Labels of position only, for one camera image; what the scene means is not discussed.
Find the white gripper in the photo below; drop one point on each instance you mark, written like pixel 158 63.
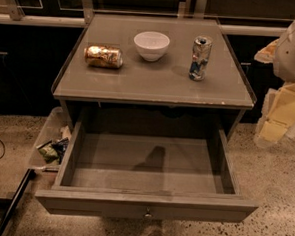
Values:
pixel 294 56

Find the grey top drawer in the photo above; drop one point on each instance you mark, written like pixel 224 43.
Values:
pixel 119 163

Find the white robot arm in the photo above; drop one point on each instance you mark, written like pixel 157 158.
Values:
pixel 284 59

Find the grey drawer cabinet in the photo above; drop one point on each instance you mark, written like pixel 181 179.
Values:
pixel 163 82

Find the brass top drawer knob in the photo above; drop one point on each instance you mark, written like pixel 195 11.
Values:
pixel 148 213

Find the blue silver upright can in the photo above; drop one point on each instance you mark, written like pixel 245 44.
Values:
pixel 202 46

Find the white ceramic bowl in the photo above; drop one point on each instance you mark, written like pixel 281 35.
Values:
pixel 151 45

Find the gold crushed soda can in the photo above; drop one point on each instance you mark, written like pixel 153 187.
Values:
pixel 103 56

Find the dark blue snack bag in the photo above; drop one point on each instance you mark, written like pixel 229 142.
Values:
pixel 60 148

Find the clear plastic storage bin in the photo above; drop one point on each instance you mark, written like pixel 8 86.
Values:
pixel 54 129

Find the green snack bag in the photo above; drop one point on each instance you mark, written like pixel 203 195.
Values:
pixel 48 153

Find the black floor rail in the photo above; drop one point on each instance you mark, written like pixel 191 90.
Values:
pixel 13 202

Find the metal railing frame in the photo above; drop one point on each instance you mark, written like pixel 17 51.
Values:
pixel 236 17

